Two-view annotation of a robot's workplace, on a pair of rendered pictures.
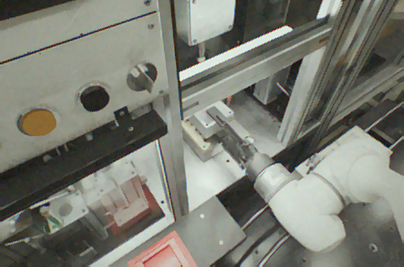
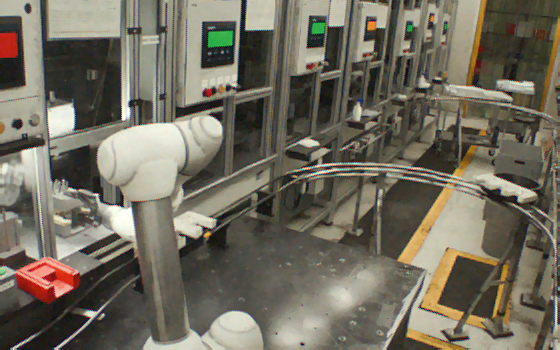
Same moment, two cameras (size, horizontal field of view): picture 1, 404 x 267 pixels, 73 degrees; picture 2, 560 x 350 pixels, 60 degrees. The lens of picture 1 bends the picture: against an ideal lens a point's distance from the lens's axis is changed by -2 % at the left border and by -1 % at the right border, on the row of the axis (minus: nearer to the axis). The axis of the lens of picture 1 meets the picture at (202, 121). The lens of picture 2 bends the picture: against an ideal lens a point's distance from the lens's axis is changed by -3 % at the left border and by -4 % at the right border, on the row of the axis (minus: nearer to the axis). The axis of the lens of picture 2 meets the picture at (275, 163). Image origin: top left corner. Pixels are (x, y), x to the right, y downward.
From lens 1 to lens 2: 137 cm
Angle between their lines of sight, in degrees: 38
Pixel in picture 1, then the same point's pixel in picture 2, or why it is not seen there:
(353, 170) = not seen: hidden behind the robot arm
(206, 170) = (68, 241)
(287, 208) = (122, 219)
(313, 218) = not seen: hidden behind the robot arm
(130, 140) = (30, 142)
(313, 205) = not seen: hidden behind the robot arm
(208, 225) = (73, 262)
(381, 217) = (226, 275)
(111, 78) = (23, 118)
